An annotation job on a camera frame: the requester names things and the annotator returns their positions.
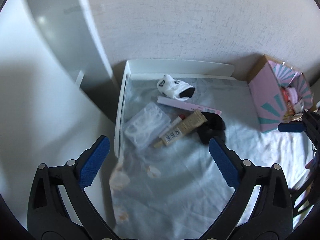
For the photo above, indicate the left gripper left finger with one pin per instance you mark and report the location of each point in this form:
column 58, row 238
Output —
column 91, row 160

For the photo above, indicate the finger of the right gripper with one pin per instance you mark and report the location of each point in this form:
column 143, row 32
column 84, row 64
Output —
column 292, row 127

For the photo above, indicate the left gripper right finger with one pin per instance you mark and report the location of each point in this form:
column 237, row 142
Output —
column 228, row 162

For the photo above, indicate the black fabric scrunchie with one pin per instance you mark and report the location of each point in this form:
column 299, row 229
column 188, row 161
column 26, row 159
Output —
column 213, row 127

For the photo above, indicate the long pink box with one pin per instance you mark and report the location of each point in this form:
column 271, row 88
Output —
column 185, row 105

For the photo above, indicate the pink fluffy cloth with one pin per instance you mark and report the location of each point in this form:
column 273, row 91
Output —
column 293, row 95

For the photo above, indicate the red milk carton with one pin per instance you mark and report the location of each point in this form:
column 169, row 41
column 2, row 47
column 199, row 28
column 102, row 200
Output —
column 286, row 95

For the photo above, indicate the pink patterned cardboard box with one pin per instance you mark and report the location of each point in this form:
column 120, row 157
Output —
column 265, row 80

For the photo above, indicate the beige cosmetic tube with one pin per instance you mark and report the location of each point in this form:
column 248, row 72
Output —
column 190, row 123

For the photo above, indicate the clear plastic floss box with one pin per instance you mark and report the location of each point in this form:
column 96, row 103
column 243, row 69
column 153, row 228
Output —
column 143, row 128

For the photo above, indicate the red capped lipstick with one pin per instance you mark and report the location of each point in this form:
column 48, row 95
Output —
column 175, row 122

